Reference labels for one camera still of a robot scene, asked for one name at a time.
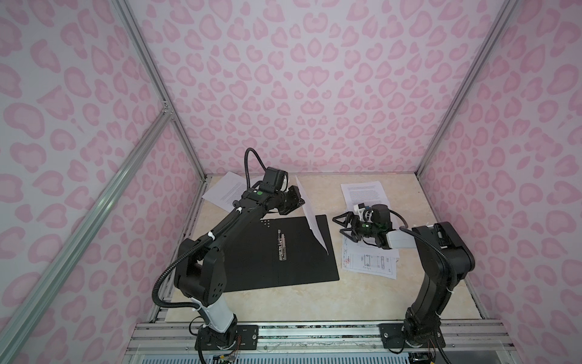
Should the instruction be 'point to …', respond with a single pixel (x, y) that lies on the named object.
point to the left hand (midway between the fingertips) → (308, 197)
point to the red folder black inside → (280, 252)
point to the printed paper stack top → (313, 218)
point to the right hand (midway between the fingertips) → (339, 223)
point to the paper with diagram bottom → (363, 257)
